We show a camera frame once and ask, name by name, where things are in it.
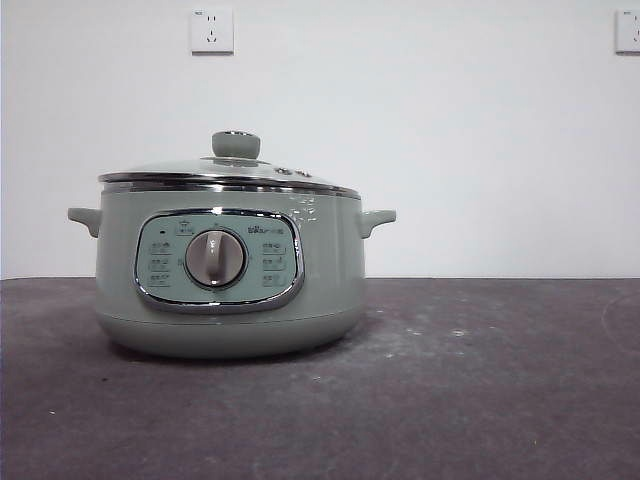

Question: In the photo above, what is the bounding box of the glass lid with green knob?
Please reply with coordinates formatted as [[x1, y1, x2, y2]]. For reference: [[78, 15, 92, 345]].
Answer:
[[97, 130, 360, 197]]

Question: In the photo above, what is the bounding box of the pale green electric cooking pot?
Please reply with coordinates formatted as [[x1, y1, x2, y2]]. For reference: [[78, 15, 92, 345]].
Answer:
[[67, 185, 398, 361]]

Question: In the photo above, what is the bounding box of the white wall socket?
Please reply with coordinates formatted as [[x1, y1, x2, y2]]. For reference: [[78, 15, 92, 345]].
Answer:
[[614, 8, 640, 56], [189, 7, 235, 56]]

